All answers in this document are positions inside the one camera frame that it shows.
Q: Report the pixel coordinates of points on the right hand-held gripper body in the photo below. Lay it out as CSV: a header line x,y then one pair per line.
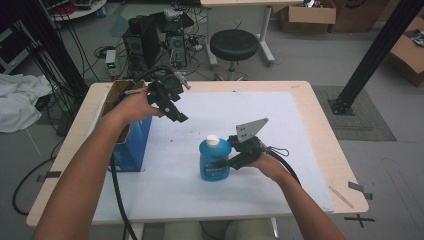
x,y
250,146

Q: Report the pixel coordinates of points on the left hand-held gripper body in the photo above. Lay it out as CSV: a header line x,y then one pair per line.
x,y
166,86

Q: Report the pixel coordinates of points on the blue bottle with white cap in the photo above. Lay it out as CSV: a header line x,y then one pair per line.
x,y
213,163

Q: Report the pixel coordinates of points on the blue cardboard box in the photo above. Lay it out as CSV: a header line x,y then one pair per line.
x,y
133,150

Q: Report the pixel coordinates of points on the person's right hand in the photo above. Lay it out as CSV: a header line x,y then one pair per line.
x,y
270,168

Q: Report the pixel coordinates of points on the person's left hand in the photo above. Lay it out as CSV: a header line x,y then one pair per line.
x,y
136,106

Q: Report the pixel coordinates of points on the grey computer tower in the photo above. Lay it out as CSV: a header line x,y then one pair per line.
x,y
176,50

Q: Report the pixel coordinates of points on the white table mat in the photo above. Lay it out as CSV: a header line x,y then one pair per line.
x,y
206,200

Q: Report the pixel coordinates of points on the black computer tower with monitor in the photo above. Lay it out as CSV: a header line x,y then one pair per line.
x,y
146,40

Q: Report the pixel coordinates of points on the white power strip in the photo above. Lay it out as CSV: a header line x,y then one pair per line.
x,y
196,45

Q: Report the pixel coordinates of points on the small white power supply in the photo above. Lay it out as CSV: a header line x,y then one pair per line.
x,y
111,61

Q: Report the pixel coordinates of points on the light wooden table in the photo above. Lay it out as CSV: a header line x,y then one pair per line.
x,y
326,146

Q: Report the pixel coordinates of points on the black round stool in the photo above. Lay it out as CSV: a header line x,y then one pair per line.
x,y
234,44

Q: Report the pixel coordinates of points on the thin wooden stick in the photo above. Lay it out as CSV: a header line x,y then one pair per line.
x,y
340,196

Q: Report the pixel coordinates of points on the white background table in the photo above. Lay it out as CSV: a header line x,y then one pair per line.
x,y
263,36

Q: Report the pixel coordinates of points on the round white table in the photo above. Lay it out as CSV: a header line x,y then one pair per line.
x,y
80,10

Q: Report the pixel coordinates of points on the grey tape strip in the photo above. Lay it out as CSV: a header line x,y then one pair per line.
x,y
361,190

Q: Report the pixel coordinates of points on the grey floor mat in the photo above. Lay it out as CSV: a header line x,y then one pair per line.
x,y
373,126

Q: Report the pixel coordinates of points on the black tape cross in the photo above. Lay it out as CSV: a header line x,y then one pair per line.
x,y
359,220

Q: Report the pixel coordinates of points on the grey floor tape piece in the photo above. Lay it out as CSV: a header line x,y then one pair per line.
x,y
50,175

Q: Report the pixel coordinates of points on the open brown cardboard box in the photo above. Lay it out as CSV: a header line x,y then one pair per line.
x,y
310,16

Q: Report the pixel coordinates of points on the white cloth heap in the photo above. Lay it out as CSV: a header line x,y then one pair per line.
x,y
20,100

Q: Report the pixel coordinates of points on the tall brown cardboard box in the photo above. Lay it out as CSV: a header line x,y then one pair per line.
x,y
356,15

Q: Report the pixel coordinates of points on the brown cardboard box with flap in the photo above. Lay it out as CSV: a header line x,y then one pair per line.
x,y
408,55

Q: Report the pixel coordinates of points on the black metal frame post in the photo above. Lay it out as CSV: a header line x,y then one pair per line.
x,y
380,50

